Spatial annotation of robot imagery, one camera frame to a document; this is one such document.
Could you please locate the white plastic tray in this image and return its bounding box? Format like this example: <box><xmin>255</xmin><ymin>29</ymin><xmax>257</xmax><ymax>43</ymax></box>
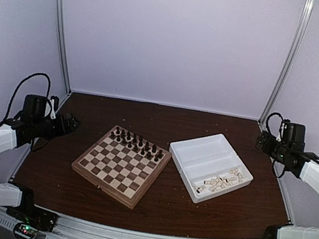
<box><xmin>170</xmin><ymin>134</ymin><xmax>254</xmax><ymax>204</ymax></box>

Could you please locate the wooden chess board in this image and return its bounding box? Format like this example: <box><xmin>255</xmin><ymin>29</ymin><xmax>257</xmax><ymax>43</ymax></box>
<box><xmin>71</xmin><ymin>125</ymin><xmax>172</xmax><ymax>209</ymax></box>

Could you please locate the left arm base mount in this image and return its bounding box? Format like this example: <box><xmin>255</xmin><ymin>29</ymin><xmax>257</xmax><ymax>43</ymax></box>
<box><xmin>6</xmin><ymin>182</ymin><xmax>59</xmax><ymax>232</ymax></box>

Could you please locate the dark pawn five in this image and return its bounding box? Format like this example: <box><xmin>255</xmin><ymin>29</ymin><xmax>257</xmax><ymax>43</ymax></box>
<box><xmin>133</xmin><ymin>145</ymin><xmax>139</xmax><ymax>152</ymax></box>

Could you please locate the right aluminium frame post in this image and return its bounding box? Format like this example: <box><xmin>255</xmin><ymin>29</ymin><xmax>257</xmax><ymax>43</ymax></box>
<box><xmin>258</xmin><ymin>0</ymin><xmax>315</xmax><ymax>129</ymax></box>

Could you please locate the dark queen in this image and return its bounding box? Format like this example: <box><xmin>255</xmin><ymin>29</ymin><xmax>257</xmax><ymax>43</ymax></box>
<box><xmin>132</xmin><ymin>133</ymin><xmax>137</xmax><ymax>144</ymax></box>

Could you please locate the dark rook right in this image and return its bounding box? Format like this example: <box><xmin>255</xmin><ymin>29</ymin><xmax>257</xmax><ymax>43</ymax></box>
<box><xmin>158</xmin><ymin>150</ymin><xmax>163</xmax><ymax>159</ymax></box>

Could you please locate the dark bishop right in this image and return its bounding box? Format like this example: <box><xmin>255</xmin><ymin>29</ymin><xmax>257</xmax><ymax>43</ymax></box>
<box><xmin>145</xmin><ymin>141</ymin><xmax>149</xmax><ymax>151</ymax></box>

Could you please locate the pile of white chess pieces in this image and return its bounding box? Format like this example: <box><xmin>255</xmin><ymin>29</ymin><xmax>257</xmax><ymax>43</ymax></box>
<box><xmin>192</xmin><ymin>168</ymin><xmax>246</xmax><ymax>194</ymax></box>

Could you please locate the dark king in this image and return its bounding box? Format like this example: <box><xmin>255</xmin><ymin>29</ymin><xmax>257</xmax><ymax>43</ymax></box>
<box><xmin>139</xmin><ymin>136</ymin><xmax>143</xmax><ymax>147</ymax></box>

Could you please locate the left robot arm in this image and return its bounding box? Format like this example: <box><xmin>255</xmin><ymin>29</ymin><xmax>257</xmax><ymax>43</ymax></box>
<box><xmin>0</xmin><ymin>94</ymin><xmax>80</xmax><ymax>232</ymax></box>

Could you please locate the dark knight right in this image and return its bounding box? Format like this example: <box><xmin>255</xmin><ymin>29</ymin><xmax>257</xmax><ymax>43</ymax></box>
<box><xmin>152</xmin><ymin>145</ymin><xmax>157</xmax><ymax>154</ymax></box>

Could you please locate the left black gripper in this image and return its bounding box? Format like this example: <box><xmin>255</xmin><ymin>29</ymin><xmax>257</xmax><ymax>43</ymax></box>
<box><xmin>31</xmin><ymin>107</ymin><xmax>82</xmax><ymax>145</ymax></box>

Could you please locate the dark pawn one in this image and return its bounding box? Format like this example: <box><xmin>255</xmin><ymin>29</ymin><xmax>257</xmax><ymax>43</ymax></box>
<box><xmin>110</xmin><ymin>131</ymin><xmax>116</xmax><ymax>140</ymax></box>

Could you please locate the dark pawn three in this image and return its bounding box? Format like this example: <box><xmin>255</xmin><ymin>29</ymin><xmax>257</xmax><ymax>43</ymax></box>
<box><xmin>122</xmin><ymin>138</ymin><xmax>127</xmax><ymax>146</ymax></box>

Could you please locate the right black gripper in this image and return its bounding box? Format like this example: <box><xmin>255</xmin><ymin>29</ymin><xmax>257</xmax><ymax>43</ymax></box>
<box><xmin>253</xmin><ymin>130</ymin><xmax>292</xmax><ymax>164</ymax></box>

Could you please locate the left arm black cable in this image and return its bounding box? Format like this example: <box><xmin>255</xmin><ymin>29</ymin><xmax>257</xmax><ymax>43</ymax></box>
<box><xmin>0</xmin><ymin>68</ymin><xmax>53</xmax><ymax>129</ymax></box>

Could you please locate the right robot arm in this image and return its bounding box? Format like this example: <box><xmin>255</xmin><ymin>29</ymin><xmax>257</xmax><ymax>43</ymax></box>
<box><xmin>255</xmin><ymin>119</ymin><xmax>319</xmax><ymax>239</ymax></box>

